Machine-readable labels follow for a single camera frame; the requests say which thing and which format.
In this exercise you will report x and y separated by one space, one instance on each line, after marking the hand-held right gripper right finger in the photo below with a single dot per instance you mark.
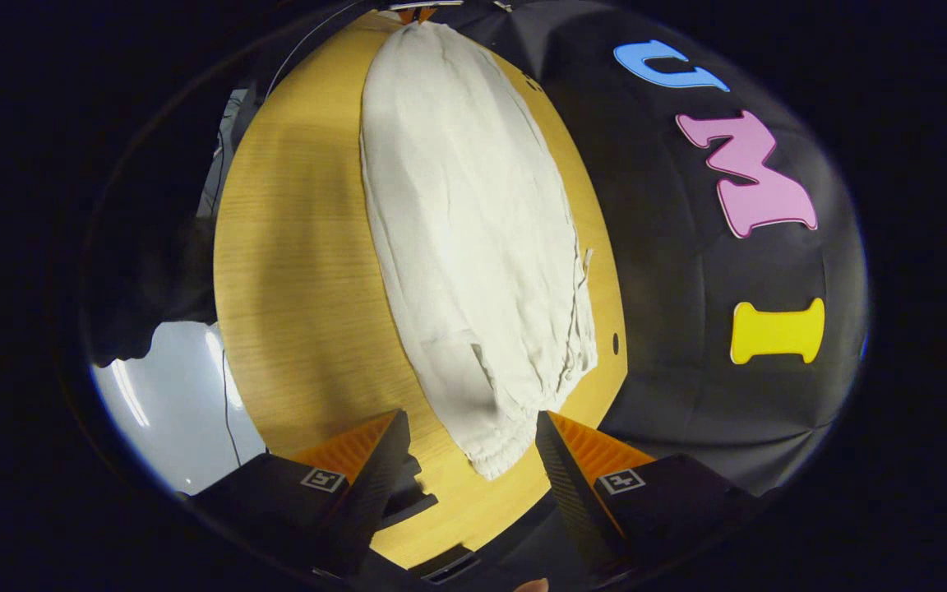
576 506

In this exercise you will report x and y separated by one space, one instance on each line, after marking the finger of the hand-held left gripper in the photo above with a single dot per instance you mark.
416 13

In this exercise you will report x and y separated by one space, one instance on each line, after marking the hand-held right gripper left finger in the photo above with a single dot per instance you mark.
362 510

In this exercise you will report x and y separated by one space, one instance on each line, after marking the white jeans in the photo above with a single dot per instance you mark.
473 247

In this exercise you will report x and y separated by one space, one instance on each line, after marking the pale grey cloth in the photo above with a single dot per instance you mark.
227 148

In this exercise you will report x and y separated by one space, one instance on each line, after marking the black backdrop cloth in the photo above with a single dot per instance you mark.
671 271

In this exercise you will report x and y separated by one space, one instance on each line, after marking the person's dark clothing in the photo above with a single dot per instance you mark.
145 288

